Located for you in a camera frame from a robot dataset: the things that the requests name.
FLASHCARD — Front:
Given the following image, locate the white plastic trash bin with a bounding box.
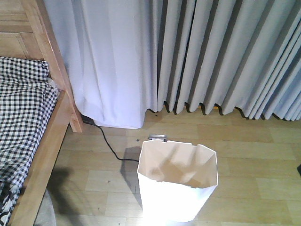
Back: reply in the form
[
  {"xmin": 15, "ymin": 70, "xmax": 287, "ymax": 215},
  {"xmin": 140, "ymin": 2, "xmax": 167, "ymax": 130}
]
[{"xmin": 137, "ymin": 139, "xmax": 218, "ymax": 223}]

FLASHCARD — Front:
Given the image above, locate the floor power outlet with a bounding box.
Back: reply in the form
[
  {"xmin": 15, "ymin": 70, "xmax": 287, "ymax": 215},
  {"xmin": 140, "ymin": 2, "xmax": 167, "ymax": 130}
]
[{"xmin": 148, "ymin": 134, "xmax": 167, "ymax": 142}]

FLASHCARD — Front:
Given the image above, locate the grey curtain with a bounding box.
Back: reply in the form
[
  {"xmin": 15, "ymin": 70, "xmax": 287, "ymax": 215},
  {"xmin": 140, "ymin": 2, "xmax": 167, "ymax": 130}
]
[{"xmin": 45, "ymin": 0, "xmax": 301, "ymax": 129}]

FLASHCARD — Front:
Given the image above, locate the black white checkered bedding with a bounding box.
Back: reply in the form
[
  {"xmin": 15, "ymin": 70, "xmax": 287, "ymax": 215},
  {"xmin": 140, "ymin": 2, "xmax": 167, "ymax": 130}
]
[{"xmin": 0, "ymin": 56, "xmax": 58, "ymax": 226}]

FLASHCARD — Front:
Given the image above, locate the grey round rug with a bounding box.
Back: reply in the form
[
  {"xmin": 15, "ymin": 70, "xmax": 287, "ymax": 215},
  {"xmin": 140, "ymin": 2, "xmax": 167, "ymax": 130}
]
[{"xmin": 33, "ymin": 189, "xmax": 56, "ymax": 226}]

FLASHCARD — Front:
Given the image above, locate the black power cord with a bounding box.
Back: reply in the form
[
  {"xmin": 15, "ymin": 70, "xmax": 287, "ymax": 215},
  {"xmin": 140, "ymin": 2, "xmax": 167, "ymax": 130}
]
[{"xmin": 82, "ymin": 116, "xmax": 141, "ymax": 162}]

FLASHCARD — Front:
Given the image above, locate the wooden bed frame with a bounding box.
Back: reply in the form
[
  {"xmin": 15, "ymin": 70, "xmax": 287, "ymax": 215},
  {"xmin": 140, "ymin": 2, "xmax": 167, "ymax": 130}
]
[{"xmin": 0, "ymin": 0, "xmax": 83, "ymax": 226}]

